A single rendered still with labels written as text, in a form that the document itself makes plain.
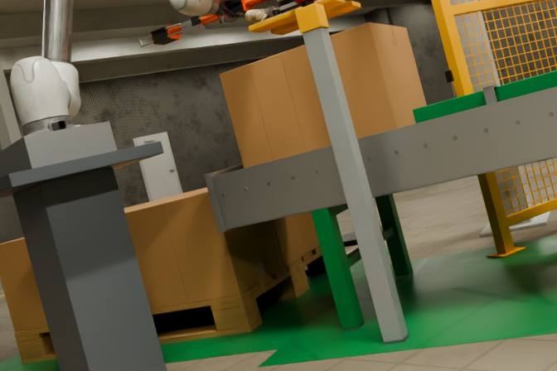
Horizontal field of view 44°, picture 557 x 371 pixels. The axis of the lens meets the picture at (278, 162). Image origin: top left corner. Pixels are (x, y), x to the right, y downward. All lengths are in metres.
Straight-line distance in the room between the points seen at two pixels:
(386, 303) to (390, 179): 0.38
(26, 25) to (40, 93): 10.08
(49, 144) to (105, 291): 0.49
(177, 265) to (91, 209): 0.59
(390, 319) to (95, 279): 0.91
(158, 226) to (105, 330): 0.61
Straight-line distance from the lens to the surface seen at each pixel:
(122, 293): 2.31
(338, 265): 2.27
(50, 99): 2.35
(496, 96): 2.18
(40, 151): 2.22
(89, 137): 2.29
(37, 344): 3.33
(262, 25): 2.51
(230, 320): 2.69
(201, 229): 2.65
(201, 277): 2.70
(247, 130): 2.51
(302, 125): 2.40
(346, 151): 2.00
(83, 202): 2.28
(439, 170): 2.12
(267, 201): 2.32
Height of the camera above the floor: 0.60
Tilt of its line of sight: level
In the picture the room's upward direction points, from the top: 15 degrees counter-clockwise
